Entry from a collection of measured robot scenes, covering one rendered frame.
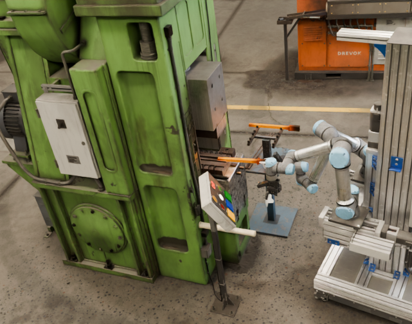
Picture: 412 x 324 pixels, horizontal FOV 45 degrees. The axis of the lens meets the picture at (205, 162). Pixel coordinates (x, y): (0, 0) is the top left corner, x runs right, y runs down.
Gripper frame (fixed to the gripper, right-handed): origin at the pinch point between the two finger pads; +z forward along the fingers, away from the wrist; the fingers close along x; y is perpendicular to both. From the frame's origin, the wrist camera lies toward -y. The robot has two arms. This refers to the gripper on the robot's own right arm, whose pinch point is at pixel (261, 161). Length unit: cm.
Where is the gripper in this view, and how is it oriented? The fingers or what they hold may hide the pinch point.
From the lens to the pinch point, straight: 377.3
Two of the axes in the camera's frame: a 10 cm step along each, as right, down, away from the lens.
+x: 3.5, -5.9, 7.3
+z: -9.2, -0.9, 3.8
